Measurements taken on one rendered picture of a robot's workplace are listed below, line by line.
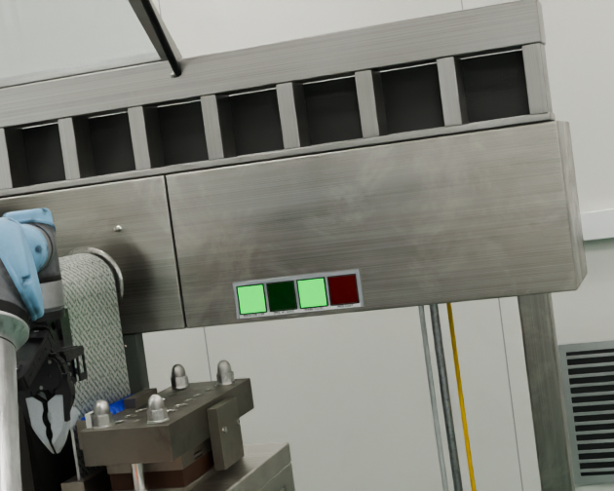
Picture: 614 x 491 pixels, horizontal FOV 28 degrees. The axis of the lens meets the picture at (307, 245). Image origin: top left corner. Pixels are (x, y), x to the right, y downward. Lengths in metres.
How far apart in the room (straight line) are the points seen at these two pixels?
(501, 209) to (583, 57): 2.36
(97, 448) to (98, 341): 0.25
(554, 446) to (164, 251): 0.83
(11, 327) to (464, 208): 1.08
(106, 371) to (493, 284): 0.72
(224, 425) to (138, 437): 0.21
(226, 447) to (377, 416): 2.59
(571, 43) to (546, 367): 2.30
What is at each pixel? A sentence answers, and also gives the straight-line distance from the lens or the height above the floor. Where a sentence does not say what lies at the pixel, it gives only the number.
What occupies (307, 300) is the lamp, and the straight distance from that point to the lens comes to 2.27.
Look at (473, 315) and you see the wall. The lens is 4.60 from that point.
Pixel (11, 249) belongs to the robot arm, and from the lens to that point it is 1.32.
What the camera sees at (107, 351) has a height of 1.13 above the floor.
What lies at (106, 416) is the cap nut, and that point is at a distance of 2.08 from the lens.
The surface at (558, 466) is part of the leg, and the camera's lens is 2.41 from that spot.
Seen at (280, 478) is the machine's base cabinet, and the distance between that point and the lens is 2.33.
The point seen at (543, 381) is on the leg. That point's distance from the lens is 2.38.
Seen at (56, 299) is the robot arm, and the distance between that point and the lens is 1.85.
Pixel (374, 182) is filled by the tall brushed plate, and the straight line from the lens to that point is 2.23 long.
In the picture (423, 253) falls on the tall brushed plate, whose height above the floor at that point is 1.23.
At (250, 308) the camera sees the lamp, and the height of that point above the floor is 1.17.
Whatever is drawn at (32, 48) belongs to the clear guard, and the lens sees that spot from 2.46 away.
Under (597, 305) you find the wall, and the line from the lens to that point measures 4.54.
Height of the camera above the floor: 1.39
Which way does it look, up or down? 3 degrees down
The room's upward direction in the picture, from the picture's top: 8 degrees counter-clockwise
